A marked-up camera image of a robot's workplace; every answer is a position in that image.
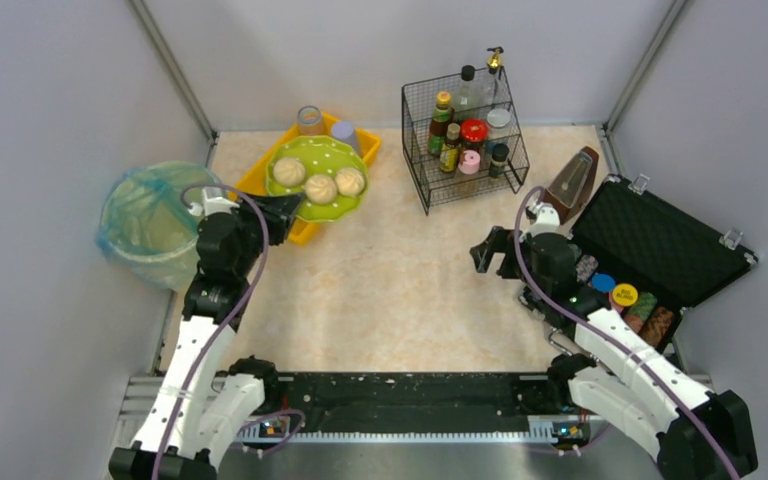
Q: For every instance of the yellow plastic tray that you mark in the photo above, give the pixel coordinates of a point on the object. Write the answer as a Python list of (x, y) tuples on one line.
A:
[(255, 179)]

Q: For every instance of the black wire rack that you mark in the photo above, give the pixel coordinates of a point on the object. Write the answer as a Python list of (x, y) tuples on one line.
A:
[(435, 187)]

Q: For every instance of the black poker chip case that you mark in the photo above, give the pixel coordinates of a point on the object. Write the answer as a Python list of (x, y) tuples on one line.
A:
[(675, 261)]

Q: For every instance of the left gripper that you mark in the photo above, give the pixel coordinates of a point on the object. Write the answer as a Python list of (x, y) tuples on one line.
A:
[(269, 211)]

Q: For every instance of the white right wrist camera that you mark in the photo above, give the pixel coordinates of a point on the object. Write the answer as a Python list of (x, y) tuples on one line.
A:
[(543, 218)]

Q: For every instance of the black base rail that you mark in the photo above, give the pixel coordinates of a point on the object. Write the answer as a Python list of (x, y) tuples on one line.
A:
[(463, 407)]

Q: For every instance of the green dotted plate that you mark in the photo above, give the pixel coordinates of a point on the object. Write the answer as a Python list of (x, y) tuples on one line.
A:
[(320, 155)]

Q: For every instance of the trash bin with green bag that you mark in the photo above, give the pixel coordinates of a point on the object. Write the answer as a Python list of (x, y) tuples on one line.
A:
[(146, 227)]

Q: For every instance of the small black lid jar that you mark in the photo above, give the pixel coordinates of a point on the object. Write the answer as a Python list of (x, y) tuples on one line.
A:
[(498, 160)]

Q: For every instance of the yellow cap sauce bottle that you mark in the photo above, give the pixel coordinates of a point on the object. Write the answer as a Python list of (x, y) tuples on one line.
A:
[(441, 117)]

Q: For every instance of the white steamed bun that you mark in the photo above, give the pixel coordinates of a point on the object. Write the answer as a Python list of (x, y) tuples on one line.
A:
[(289, 172), (321, 189), (350, 182)]

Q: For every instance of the brown metronome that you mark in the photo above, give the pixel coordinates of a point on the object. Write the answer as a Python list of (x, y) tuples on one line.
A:
[(571, 188)]

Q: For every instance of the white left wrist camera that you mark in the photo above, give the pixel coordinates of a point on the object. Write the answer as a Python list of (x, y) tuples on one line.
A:
[(211, 200)]

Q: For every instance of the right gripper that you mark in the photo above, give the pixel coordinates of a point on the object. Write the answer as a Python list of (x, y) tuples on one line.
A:
[(504, 250)]

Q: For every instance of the small yellow oil bottle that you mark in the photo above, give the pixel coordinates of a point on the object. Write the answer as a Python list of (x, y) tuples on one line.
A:
[(449, 154)]

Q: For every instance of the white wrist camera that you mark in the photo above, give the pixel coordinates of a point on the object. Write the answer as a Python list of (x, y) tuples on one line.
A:
[(543, 218), (211, 200)]

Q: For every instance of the purple plastic cup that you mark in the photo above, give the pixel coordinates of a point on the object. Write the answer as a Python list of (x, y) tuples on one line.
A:
[(345, 132)]

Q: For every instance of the red lid sauce jar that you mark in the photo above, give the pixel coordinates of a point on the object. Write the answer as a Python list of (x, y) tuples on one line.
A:
[(474, 133)]

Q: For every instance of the pink lid spice jar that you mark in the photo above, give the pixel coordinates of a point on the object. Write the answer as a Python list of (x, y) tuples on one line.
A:
[(469, 162)]

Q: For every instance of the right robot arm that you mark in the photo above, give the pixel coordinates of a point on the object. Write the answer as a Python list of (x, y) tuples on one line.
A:
[(622, 378)]

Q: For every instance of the silver lid white can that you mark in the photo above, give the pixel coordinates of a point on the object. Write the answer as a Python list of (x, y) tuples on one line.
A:
[(498, 121)]

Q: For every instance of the blue transparent cup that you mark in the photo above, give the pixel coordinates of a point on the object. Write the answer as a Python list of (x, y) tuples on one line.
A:
[(310, 121)]

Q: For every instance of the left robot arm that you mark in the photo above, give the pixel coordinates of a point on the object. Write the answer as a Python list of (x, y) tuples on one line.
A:
[(185, 435)]

